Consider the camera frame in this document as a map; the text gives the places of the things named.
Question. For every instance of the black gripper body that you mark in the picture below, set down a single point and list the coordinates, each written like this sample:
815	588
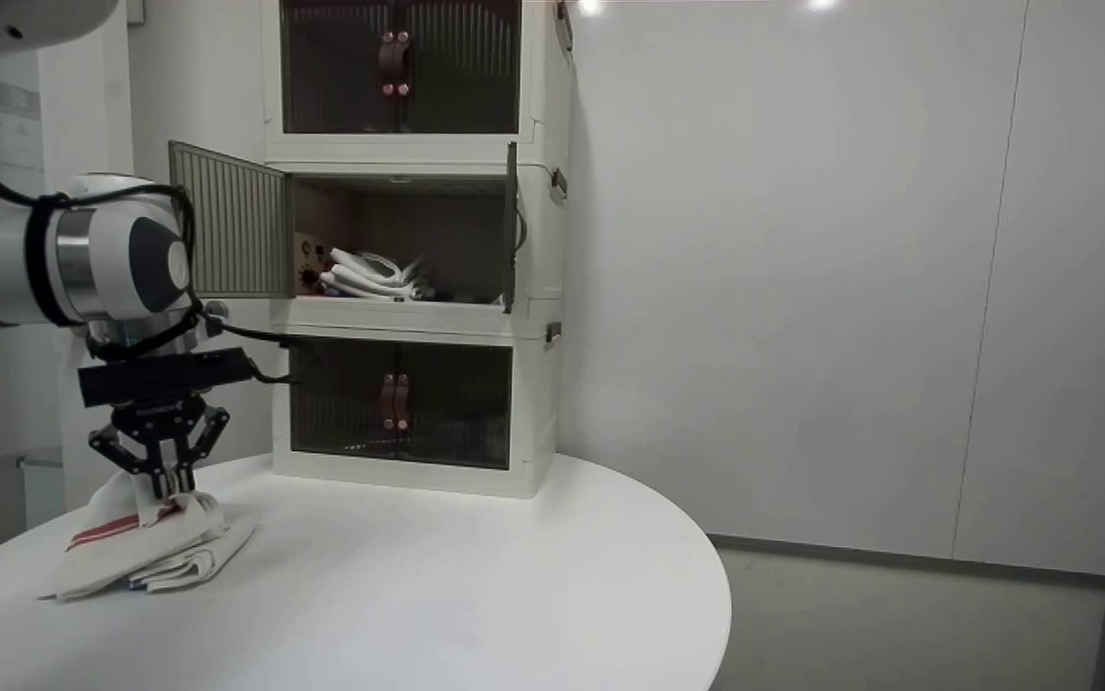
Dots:
163	425

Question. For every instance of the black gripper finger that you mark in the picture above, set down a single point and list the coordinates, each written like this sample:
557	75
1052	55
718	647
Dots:
202	443
133	455

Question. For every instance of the white towel with red print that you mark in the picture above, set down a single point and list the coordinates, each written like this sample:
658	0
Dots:
104	561

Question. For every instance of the ribbed translucent cabinet door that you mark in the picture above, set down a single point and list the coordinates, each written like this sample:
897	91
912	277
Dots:
233	224

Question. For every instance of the white stackable storage cabinet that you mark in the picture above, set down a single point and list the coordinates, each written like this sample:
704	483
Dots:
540	254
540	80
526	425

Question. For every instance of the white folded cloth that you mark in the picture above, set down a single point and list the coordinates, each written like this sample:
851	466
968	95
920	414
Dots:
367	276

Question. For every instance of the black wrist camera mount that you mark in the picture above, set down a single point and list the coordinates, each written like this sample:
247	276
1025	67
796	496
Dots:
163	377

